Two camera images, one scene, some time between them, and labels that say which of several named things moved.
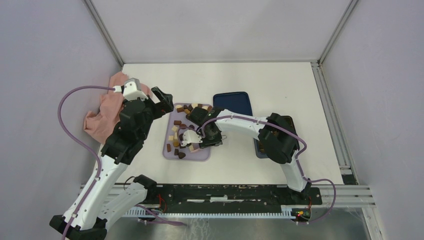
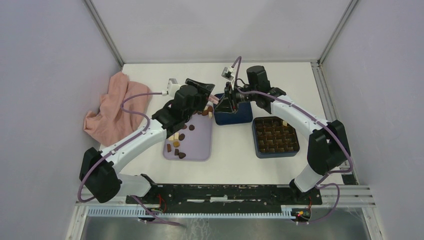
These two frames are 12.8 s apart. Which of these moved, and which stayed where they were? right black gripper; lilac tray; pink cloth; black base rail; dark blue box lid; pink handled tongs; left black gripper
Moved: right black gripper; left black gripper; pink handled tongs
Stayed: pink cloth; black base rail; lilac tray; dark blue box lid
